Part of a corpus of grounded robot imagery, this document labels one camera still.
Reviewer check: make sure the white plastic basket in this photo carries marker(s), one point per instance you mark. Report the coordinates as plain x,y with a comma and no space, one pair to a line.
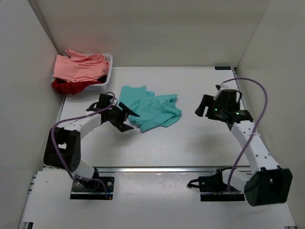
102,87

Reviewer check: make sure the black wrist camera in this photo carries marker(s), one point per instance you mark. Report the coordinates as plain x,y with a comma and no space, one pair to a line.
226,95
105,101

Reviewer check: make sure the teal t shirt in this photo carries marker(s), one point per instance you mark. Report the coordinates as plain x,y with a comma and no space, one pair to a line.
153,110

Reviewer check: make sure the aluminium table rail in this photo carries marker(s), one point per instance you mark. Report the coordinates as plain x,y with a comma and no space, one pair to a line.
157,169

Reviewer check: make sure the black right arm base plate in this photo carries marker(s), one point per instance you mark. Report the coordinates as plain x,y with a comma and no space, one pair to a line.
213,189

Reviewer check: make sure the red t shirt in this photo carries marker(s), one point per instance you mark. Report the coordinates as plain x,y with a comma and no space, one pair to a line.
63,87

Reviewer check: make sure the pink t shirt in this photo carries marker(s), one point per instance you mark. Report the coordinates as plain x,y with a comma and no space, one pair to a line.
74,67

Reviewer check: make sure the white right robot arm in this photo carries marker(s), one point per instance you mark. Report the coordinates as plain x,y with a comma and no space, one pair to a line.
267,183

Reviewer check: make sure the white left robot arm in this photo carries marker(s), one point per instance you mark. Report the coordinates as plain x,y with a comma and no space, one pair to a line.
63,148

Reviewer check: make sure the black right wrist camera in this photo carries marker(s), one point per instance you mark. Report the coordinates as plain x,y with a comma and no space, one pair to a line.
226,95

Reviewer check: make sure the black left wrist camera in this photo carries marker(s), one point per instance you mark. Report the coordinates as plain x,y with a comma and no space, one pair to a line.
105,101

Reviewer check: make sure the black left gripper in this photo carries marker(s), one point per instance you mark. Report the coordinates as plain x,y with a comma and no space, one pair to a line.
119,123

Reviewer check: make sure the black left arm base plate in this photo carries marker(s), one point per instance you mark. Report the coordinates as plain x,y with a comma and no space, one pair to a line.
93,190

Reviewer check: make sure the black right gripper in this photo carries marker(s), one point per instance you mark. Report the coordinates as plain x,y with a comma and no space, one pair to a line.
206,100

